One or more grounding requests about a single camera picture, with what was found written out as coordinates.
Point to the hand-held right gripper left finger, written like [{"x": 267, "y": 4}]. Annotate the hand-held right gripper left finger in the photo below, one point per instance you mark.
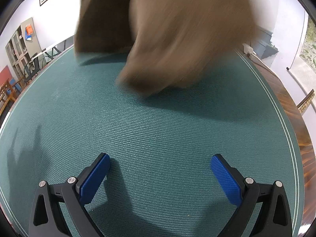
[{"x": 95, "y": 177}]

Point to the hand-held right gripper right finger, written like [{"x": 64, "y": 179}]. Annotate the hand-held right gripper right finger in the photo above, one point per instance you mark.
[{"x": 227, "y": 177}]

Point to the brown fleece sweater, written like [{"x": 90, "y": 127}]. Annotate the brown fleece sweater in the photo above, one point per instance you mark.
[{"x": 185, "y": 42}]

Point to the green table mat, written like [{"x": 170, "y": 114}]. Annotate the green table mat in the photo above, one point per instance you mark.
[{"x": 158, "y": 128}]

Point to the wooden chair backrest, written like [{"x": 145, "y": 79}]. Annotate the wooden chair backrest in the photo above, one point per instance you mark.
[{"x": 305, "y": 102}]

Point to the wooden armchair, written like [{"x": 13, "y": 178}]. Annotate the wooden armchair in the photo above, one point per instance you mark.
[{"x": 6, "y": 96}]

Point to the black office chair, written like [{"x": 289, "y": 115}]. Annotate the black office chair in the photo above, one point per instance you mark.
[{"x": 32, "y": 69}]

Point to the white power strip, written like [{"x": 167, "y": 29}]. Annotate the white power strip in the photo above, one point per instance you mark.
[{"x": 248, "y": 49}]

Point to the white folding table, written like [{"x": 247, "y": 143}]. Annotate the white folding table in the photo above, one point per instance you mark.
[{"x": 53, "y": 45}]

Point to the grey staircase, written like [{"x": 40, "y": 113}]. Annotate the grey staircase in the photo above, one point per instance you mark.
[{"x": 265, "y": 44}]

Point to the grey glass-door cabinet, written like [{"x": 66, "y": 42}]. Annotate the grey glass-door cabinet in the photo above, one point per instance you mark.
[{"x": 17, "y": 49}]

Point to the hanging scroll painting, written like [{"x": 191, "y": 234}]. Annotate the hanging scroll painting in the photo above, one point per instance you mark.
[{"x": 309, "y": 47}]

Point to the orange paper sheet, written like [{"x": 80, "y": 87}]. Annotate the orange paper sheet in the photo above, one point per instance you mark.
[{"x": 29, "y": 30}]

